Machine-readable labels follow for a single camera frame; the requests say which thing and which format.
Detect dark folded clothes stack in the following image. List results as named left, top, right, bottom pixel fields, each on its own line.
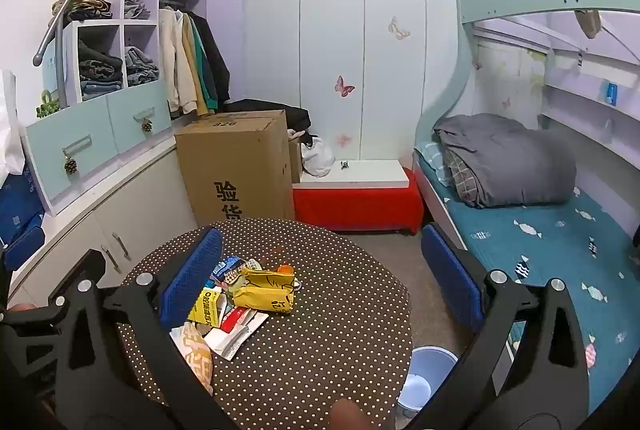
left=77, top=40, right=124, bottom=100

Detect grey quilt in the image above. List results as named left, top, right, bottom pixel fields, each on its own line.
left=432, top=112, right=577, bottom=209

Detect black cloth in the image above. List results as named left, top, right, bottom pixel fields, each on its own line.
left=222, top=98, right=313, bottom=145

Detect white lavender shelf unit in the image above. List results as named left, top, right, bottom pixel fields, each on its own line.
left=62, top=0, right=213, bottom=103

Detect white wardrobe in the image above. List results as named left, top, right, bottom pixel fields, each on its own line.
left=242, top=0, right=481, bottom=171

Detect person's right hand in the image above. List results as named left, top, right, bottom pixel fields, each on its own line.
left=331, top=399, right=362, bottom=430

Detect red and white packet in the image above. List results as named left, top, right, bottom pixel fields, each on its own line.
left=204, top=310, right=271, bottom=362

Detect white board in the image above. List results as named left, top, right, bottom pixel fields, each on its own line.
left=292, top=160, right=412, bottom=189

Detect brown hanging item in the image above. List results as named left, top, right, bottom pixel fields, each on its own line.
left=574, top=10, right=604, bottom=39

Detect white plastic bag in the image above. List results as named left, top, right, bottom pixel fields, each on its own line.
left=300, top=135, right=336, bottom=177

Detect large cardboard box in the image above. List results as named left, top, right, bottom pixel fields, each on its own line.
left=174, top=110, right=296, bottom=228

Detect beige butterfly sticker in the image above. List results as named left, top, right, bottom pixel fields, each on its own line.
left=388, top=16, right=411, bottom=41

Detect teal drawer unit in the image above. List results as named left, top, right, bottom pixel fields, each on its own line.
left=25, top=80, right=173, bottom=217

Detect yellow white carton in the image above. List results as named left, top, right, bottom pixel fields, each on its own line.
left=186, top=287, right=227, bottom=329

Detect small blue white packet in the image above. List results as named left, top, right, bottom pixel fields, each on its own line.
left=209, top=255, right=247, bottom=287

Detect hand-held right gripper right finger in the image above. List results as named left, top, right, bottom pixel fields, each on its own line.
left=410, top=222, right=592, bottom=430

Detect white low cabinet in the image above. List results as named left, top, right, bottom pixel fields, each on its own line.
left=7, top=140, right=201, bottom=305

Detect blue boxes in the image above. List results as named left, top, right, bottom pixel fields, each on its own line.
left=0, top=162, right=45, bottom=243

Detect brown dotted tablecloth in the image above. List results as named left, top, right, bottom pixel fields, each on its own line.
left=116, top=217, right=415, bottom=430

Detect olive clothes pile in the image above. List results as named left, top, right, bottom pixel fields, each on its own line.
left=51, top=0, right=113, bottom=21

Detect black coat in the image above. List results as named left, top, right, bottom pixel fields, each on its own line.
left=192, top=11, right=232, bottom=106

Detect green toy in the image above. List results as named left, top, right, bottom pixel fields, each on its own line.
left=36, top=90, right=61, bottom=119

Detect folded jeans stack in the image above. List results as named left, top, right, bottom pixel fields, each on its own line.
left=125, top=46, right=160, bottom=86

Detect green garment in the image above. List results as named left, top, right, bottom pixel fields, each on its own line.
left=192, top=17, right=219, bottom=111

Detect green snack packet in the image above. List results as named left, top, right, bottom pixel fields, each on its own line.
left=241, top=266, right=297, bottom=295

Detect yellow snack packet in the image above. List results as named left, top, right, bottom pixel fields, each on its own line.
left=231, top=285, right=295, bottom=313

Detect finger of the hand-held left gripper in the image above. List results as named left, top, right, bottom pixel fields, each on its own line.
left=0, top=225, right=47, bottom=273
left=0, top=249, right=107, bottom=326

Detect teal fish print sheet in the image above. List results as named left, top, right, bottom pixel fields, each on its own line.
left=417, top=145, right=640, bottom=416

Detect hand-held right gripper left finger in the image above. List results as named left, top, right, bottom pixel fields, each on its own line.
left=54, top=228, right=236, bottom=430

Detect blue plastic bin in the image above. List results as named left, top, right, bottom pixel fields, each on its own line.
left=395, top=346, right=459, bottom=420

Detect yellow garment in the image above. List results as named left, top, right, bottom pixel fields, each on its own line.
left=182, top=12, right=208, bottom=117

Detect red storage bench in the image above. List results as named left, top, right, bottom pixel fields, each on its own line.
left=292, top=169, right=425, bottom=235

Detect cream jacket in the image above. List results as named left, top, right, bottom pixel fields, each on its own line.
left=159, top=7, right=200, bottom=115

